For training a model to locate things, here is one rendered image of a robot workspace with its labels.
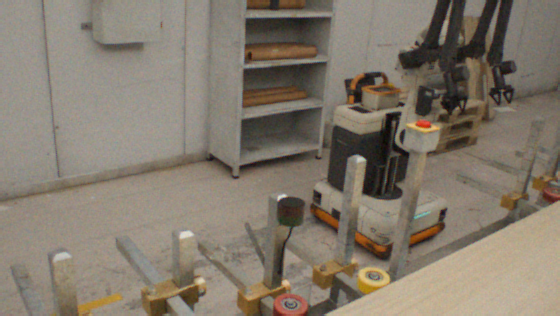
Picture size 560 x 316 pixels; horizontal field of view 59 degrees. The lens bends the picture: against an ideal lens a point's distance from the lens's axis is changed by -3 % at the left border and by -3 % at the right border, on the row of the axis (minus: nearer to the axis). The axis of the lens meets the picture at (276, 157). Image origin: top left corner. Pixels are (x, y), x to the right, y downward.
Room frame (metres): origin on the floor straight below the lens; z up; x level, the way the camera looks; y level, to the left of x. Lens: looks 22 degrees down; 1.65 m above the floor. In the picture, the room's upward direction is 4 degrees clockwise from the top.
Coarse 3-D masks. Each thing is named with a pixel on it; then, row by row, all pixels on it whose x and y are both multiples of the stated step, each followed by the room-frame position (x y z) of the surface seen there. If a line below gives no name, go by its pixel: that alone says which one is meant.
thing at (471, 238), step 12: (540, 204) 1.98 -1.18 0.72; (492, 228) 1.77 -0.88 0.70; (456, 240) 1.66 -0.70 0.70; (468, 240) 1.66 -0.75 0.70; (432, 252) 1.56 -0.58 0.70; (444, 252) 1.56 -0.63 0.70; (408, 264) 1.47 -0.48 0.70; (420, 264) 1.48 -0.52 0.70; (324, 300) 1.24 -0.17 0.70; (348, 300) 1.25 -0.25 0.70; (312, 312) 1.18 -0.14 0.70; (324, 312) 1.19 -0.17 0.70
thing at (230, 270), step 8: (200, 240) 1.27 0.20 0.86; (208, 240) 1.27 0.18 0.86; (200, 248) 1.25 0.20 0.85; (208, 248) 1.23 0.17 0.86; (208, 256) 1.22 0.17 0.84; (216, 264) 1.18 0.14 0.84; (224, 264) 1.16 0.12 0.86; (232, 264) 1.16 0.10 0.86; (224, 272) 1.15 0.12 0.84; (232, 272) 1.12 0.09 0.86; (240, 272) 1.13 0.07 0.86; (232, 280) 1.12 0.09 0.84; (240, 280) 1.09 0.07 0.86; (248, 280) 1.09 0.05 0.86; (240, 288) 1.09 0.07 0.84; (264, 304) 1.00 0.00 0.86; (272, 304) 1.00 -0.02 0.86; (264, 312) 1.00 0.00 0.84; (272, 312) 0.98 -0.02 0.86
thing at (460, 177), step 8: (456, 176) 2.02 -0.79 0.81; (464, 176) 2.00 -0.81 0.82; (472, 184) 1.96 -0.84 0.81; (480, 184) 1.93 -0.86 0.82; (488, 192) 1.89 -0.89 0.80; (496, 192) 1.87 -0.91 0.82; (504, 192) 1.86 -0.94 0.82; (520, 200) 1.79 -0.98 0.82; (528, 208) 1.76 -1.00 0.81; (536, 208) 1.73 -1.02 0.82
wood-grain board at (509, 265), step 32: (512, 224) 1.43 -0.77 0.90; (544, 224) 1.45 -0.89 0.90; (448, 256) 1.21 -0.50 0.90; (480, 256) 1.22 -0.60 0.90; (512, 256) 1.23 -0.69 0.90; (544, 256) 1.24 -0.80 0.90; (384, 288) 1.04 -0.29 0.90; (416, 288) 1.05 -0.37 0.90; (448, 288) 1.06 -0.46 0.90; (480, 288) 1.07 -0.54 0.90; (512, 288) 1.08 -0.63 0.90; (544, 288) 1.08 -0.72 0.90
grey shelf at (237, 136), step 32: (224, 0) 3.79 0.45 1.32; (320, 0) 4.31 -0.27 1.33; (224, 32) 3.78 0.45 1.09; (256, 32) 4.21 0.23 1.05; (288, 32) 4.42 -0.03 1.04; (320, 32) 4.28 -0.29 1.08; (224, 64) 3.76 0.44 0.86; (256, 64) 3.70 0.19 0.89; (288, 64) 3.88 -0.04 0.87; (320, 64) 4.25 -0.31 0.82; (224, 96) 3.75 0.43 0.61; (320, 96) 4.22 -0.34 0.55; (224, 128) 3.74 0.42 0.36; (256, 128) 4.25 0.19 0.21; (288, 128) 4.48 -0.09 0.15; (320, 128) 4.17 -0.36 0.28; (224, 160) 3.73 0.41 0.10; (256, 160) 3.74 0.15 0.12
